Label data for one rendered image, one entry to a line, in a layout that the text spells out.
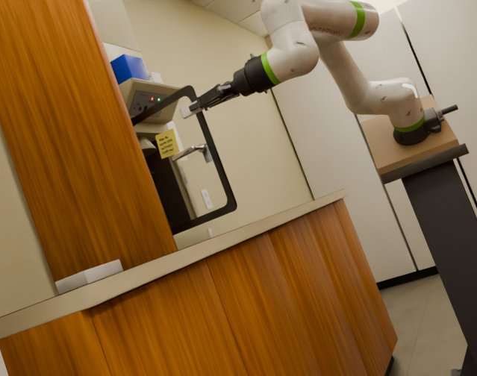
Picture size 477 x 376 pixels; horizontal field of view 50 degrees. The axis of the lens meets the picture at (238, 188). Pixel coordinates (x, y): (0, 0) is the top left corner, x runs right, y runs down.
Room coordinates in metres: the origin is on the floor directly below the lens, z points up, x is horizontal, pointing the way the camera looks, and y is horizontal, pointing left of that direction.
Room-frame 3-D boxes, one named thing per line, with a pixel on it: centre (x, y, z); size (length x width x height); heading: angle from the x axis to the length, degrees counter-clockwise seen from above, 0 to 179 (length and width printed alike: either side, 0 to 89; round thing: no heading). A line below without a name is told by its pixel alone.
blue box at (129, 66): (1.69, 0.22, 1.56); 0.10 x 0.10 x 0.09; 66
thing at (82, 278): (1.54, 0.51, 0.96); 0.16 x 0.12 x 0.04; 155
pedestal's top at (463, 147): (2.07, -0.74, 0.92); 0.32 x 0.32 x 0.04; 68
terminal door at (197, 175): (1.57, 0.15, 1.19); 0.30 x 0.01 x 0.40; 58
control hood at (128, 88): (1.78, 0.18, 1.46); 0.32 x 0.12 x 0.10; 156
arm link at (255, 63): (1.38, -0.17, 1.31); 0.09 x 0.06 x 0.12; 156
